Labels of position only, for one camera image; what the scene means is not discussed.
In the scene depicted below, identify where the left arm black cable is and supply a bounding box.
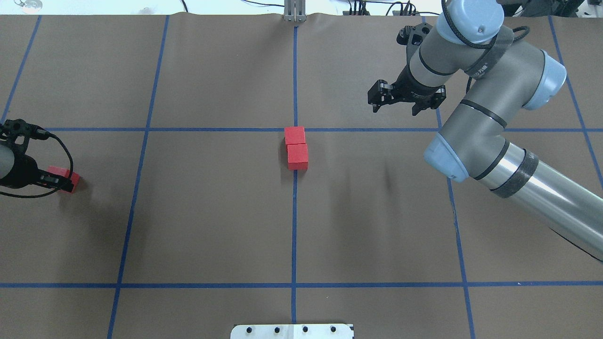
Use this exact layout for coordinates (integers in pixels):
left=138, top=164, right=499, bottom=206
left=0, top=131, right=74, bottom=198

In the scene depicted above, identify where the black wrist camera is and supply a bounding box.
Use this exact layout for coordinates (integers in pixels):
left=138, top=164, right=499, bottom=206
left=396, top=22, right=433, bottom=63
left=0, top=119, right=52, bottom=153

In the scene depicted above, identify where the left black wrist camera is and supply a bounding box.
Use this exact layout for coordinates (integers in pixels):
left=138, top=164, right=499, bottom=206
left=0, top=119, right=52, bottom=153

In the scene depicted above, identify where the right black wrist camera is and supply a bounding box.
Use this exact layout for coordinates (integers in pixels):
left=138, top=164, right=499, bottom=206
left=396, top=22, right=433, bottom=63

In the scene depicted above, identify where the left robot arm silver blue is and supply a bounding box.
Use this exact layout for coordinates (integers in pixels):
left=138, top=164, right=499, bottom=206
left=0, top=145, right=81, bottom=193

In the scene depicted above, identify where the aluminium frame post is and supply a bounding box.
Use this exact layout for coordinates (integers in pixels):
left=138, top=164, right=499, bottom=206
left=284, top=0, right=307, bottom=22

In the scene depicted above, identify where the white central pedestal column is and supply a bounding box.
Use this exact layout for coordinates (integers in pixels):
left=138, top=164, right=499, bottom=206
left=230, top=323, right=355, bottom=339

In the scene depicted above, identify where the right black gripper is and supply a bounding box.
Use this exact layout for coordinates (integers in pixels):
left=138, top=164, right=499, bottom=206
left=367, top=66, right=447, bottom=116

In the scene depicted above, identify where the red block placed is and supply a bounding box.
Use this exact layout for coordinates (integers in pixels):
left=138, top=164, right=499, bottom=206
left=286, top=143, right=310, bottom=171
left=284, top=125, right=306, bottom=145

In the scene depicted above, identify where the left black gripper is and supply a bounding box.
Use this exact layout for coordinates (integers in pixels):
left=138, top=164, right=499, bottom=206
left=8, top=153, right=76, bottom=193

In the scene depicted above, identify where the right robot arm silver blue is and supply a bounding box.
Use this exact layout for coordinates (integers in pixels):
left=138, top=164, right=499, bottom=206
left=367, top=0, right=603, bottom=260

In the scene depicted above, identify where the clear tape dispenser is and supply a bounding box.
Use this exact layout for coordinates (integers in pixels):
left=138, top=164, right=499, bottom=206
left=13, top=0, right=43, bottom=15

